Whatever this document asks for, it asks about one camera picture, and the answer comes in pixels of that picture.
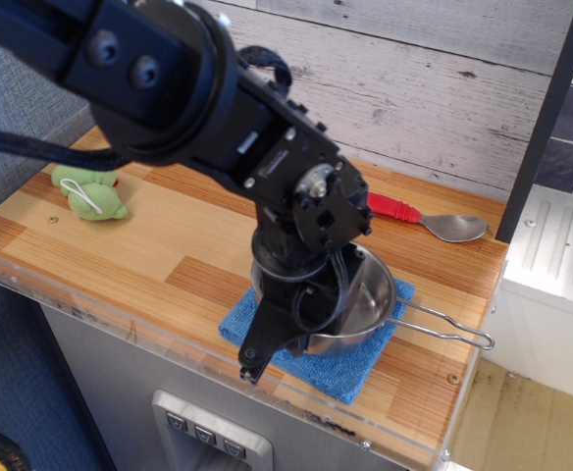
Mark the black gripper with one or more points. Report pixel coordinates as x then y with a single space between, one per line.
295 302

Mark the stainless steel tea pan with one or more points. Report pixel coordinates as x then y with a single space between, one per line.
376 298

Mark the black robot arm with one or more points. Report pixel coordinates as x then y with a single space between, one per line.
166 86

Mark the blue folded cloth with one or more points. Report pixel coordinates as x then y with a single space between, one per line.
340 377

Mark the clear acrylic table edge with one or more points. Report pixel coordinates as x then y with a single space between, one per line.
119 360

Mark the silver dispenser button panel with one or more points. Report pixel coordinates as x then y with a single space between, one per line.
197 439

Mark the green plush toy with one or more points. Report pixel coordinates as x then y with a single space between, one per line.
92 195

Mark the white ribbed appliance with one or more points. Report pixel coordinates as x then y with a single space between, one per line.
532 311

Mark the red handled metal spoon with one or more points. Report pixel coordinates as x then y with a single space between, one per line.
449 228

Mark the black right frame post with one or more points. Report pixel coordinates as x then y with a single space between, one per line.
556 93

